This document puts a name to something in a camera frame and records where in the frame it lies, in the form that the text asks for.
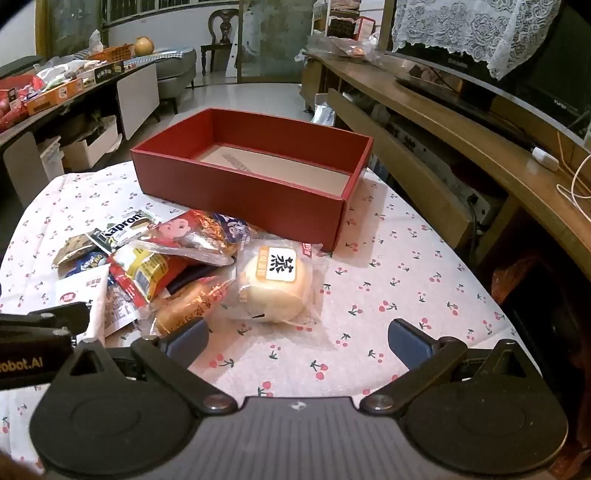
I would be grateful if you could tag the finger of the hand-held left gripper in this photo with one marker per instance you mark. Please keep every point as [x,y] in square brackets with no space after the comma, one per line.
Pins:
[69,316]

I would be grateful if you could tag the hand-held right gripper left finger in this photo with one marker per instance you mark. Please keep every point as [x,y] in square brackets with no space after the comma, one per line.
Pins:
[187,338]

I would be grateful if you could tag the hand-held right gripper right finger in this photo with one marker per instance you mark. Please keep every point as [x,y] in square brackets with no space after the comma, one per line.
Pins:
[408,342]

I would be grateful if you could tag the white packet red label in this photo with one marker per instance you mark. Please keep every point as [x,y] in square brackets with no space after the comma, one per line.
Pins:
[83,290]

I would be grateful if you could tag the orange bread packet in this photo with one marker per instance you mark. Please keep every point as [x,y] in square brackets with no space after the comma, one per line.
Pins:
[184,302]

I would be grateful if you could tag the brown cookie packet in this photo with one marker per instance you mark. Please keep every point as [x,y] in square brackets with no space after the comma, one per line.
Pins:
[71,247]

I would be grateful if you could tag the red yellow snack packet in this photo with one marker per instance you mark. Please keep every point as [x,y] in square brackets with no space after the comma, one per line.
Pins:
[143,272]

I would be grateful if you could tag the green white wafer packet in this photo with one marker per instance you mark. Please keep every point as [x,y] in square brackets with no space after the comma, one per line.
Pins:
[122,230]

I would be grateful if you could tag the white bun packet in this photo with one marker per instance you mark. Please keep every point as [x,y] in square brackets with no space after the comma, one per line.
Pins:
[277,286]

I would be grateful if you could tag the red cartoon snack packet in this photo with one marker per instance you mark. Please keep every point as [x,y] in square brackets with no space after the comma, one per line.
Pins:
[184,233]

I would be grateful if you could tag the red cardboard box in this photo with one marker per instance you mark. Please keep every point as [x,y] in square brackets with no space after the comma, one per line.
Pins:
[240,194]

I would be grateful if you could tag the cherry print tablecloth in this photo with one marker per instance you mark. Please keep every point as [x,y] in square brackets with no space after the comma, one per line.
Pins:
[392,277]

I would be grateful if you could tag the white plastic basket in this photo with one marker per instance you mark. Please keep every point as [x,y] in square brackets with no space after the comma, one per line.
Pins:
[51,159]

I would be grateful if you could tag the white power strip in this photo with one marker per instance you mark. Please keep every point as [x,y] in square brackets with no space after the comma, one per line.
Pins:
[438,177]

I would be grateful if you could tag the open storage box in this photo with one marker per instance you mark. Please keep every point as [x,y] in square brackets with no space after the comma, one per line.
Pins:
[92,147]

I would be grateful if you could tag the orange flat carton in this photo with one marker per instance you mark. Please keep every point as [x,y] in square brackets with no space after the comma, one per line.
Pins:
[51,99]

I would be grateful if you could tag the red plastic bag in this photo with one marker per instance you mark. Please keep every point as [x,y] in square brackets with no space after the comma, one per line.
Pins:
[14,97]

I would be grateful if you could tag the white power adapter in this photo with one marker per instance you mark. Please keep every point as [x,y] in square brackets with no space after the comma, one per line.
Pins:
[545,158]

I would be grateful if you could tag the dark side table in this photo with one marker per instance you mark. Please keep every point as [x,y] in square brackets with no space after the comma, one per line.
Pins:
[136,97]

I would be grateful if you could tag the wooden television cabinet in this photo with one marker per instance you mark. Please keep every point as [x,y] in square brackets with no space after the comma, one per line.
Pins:
[415,106]

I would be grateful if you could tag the long black box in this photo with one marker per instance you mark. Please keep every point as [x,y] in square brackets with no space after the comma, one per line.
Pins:
[104,73]

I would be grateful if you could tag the silver foil bag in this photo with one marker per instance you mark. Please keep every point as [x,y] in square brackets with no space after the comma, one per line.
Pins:
[323,110]

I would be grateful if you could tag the grey sofa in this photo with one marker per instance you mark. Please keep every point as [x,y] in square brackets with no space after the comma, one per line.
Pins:
[175,69]

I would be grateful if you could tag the orange basket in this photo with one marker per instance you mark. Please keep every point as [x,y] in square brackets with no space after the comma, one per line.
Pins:
[115,50]

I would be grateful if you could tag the white plastic bag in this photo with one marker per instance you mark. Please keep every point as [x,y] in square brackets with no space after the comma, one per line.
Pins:
[97,40]

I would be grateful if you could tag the yellow pomelo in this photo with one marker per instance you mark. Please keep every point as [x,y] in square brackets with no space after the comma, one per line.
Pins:
[143,46]

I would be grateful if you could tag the black television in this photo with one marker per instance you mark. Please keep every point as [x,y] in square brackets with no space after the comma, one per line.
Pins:
[545,83]

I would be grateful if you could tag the wooden framed glass panel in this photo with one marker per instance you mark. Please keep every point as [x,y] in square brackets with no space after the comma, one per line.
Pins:
[69,23]

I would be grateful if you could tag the clear plastic bag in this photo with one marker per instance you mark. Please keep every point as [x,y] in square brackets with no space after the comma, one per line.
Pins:
[341,46]

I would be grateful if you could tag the glass door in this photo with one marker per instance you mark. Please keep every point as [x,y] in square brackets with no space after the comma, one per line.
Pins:
[277,41]

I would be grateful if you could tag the wooden chair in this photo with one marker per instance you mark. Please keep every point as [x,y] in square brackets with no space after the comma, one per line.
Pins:
[221,27]

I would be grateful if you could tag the red white carton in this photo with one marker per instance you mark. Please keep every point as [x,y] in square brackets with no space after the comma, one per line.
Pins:
[364,27]

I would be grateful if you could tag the white lace cloth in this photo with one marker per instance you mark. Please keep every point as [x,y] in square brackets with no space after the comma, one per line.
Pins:
[461,27]

